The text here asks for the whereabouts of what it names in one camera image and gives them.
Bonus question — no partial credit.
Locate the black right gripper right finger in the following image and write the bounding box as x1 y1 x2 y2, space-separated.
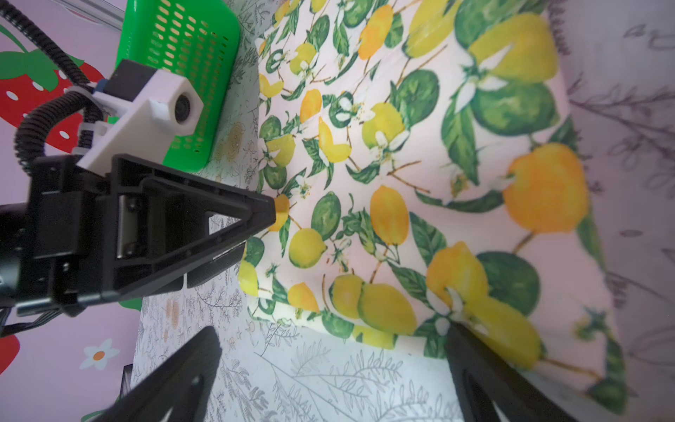
445 324 573 421

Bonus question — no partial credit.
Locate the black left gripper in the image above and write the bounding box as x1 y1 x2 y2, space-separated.
1 155 275 317

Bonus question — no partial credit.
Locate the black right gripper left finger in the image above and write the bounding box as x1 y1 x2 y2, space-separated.
98 326 223 422

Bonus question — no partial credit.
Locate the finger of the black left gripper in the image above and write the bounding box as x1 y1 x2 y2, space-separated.
158 242 245 295

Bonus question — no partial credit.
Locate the lemon print skirt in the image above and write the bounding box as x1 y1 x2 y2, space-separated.
240 1 629 415

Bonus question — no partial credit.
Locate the green plastic basket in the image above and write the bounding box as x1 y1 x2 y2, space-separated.
117 0 241 172

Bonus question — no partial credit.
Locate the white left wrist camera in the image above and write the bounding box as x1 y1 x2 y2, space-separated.
76 59 204 176

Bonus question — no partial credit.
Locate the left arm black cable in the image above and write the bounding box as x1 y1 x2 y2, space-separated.
0 0 107 178

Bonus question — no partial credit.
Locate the aluminium corner post left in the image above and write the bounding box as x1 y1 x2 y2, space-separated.
54 0 127 31

